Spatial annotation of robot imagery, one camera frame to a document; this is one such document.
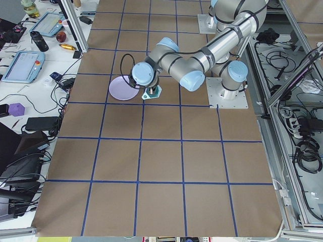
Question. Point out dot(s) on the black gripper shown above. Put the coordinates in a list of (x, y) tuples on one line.
[(151, 91)]

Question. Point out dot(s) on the mint green faceted cup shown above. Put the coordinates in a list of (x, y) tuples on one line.
[(156, 94)]

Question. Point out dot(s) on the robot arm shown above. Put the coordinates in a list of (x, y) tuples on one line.
[(235, 20)]

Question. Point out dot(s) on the lavender plate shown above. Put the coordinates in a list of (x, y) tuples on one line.
[(120, 90)]

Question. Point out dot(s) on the black power adapter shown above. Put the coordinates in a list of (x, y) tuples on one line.
[(67, 84)]

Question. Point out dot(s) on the orange cylindrical tool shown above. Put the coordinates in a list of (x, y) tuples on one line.
[(68, 47)]

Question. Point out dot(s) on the red apple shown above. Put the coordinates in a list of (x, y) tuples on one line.
[(61, 36)]

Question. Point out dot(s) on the blue teach pendant far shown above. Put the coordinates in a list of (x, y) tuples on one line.
[(49, 24)]

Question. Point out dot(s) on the blue teach pendant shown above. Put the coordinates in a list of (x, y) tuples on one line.
[(25, 67), (49, 24)]

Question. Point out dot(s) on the black water bottle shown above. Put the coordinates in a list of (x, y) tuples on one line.
[(37, 38)]

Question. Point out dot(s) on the blue teach pendant near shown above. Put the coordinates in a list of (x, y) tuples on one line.
[(25, 67)]

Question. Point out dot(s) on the purple faceted object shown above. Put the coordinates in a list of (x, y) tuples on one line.
[(16, 109)]

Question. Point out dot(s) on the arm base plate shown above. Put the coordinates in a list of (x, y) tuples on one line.
[(207, 24), (219, 97)]

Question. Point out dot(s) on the aluminium frame post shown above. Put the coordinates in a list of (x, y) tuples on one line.
[(73, 22)]

